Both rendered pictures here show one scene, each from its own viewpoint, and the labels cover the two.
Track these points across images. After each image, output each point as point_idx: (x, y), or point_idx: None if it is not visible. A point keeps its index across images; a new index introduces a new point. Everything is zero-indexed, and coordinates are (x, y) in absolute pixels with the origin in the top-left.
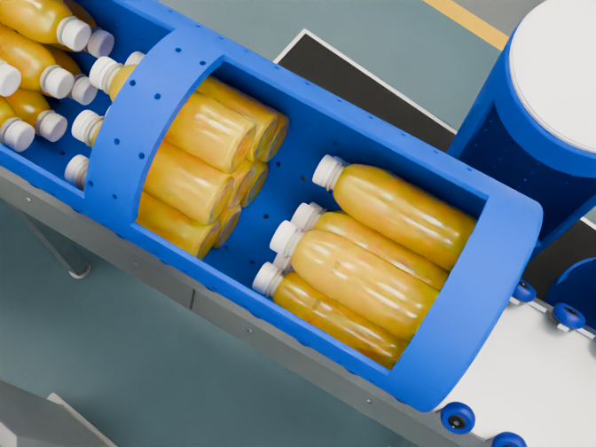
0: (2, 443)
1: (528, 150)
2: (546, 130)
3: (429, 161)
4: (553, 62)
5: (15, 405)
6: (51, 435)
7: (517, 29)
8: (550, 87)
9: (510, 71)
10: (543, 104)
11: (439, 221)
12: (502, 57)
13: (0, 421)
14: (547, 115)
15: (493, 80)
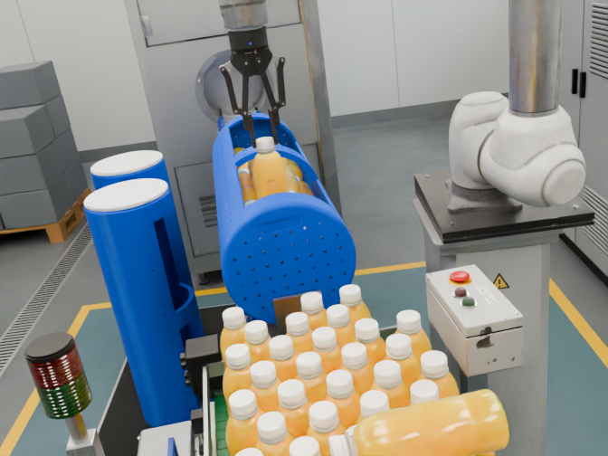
0: (418, 200)
1: (171, 208)
2: (166, 192)
3: (227, 134)
4: (133, 197)
5: (436, 337)
6: (431, 327)
7: (123, 207)
8: (147, 194)
9: (146, 202)
10: (156, 192)
11: (239, 150)
12: (136, 213)
13: (413, 204)
14: (160, 190)
15: (144, 223)
